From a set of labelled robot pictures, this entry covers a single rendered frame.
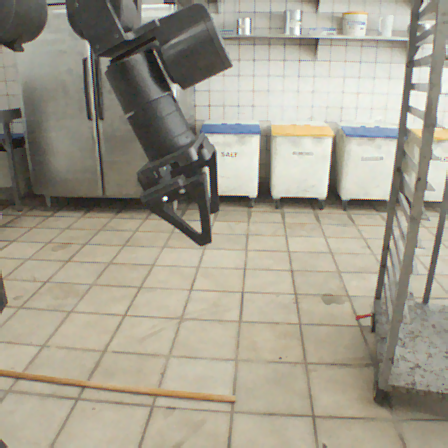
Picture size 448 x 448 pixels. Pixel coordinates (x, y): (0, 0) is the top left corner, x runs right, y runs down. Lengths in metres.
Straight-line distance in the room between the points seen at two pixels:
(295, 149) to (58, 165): 2.11
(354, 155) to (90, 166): 2.33
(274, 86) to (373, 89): 0.99
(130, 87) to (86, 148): 3.24
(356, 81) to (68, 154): 2.84
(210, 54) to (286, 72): 3.82
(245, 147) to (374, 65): 1.59
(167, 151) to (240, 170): 3.24
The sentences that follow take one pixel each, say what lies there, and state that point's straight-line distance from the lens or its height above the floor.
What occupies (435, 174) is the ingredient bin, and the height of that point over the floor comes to 0.38.
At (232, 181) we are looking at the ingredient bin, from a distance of 3.68.
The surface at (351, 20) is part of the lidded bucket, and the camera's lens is 4.07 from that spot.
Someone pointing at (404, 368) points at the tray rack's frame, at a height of 0.15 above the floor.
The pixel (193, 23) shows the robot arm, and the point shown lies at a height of 1.20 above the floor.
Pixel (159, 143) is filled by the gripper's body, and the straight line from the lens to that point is 0.42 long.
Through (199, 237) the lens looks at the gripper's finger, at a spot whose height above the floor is 0.99.
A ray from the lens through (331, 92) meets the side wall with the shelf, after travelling 4.28.
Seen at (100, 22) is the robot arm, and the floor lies 1.20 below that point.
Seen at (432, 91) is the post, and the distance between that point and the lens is 1.23.
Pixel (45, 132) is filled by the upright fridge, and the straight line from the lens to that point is 3.80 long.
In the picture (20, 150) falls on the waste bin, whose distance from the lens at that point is 4.56.
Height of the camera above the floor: 1.15
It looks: 20 degrees down
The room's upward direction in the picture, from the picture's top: straight up
